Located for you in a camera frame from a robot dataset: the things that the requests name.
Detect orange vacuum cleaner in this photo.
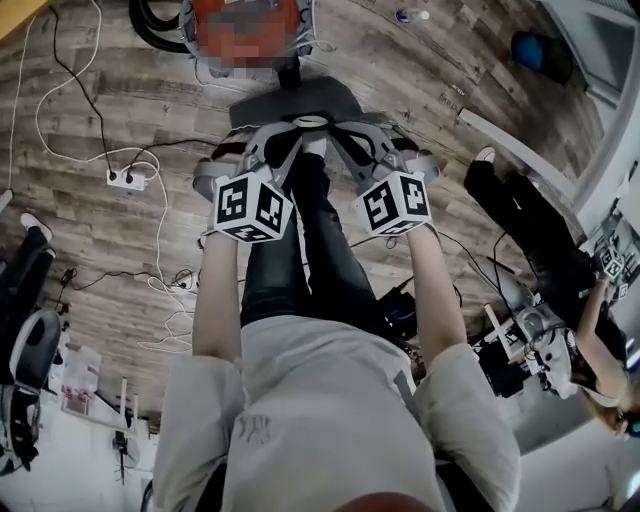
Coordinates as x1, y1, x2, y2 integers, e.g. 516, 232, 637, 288
182, 0, 321, 91

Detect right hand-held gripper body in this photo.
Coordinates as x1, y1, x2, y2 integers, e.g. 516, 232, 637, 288
351, 148, 441, 238

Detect round wooden table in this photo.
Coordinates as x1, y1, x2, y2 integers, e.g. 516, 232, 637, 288
0, 0, 51, 44

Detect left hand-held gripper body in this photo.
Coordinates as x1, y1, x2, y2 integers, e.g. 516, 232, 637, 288
192, 148, 296, 245

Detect person's white shirt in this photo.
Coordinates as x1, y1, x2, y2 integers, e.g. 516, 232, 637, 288
152, 314, 524, 512

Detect black power cable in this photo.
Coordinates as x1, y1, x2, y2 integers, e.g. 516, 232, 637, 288
124, 139, 221, 180
49, 4, 116, 176

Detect equipment rack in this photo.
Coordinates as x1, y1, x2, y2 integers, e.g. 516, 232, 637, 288
472, 299, 576, 401

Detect black adapter cable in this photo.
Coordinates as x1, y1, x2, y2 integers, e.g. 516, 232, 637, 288
57, 267, 194, 301

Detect grey plastic device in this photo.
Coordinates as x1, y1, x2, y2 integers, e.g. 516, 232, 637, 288
514, 299, 576, 396

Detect white power cable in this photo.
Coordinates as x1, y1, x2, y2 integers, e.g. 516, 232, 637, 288
34, 0, 169, 291

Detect black vacuum hose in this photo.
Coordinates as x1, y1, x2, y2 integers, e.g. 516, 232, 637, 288
128, 0, 194, 54

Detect small black desk fan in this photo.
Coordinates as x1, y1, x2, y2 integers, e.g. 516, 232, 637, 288
110, 429, 141, 486

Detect white desk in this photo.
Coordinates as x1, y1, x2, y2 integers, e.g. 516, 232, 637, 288
457, 0, 640, 211

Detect person's left forearm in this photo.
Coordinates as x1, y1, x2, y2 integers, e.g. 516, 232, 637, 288
192, 232, 251, 361

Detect blue ball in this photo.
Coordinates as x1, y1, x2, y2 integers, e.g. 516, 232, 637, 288
510, 30, 574, 84

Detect white red label box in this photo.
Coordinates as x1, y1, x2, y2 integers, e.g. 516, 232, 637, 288
62, 344, 104, 416

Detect grey office chair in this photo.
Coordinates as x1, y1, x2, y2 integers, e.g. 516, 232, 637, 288
7, 308, 64, 401

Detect person's black trousers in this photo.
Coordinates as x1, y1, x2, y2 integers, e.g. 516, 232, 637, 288
239, 149, 416, 351

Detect person's right forearm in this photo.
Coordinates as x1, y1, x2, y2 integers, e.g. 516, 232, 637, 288
404, 224, 471, 371

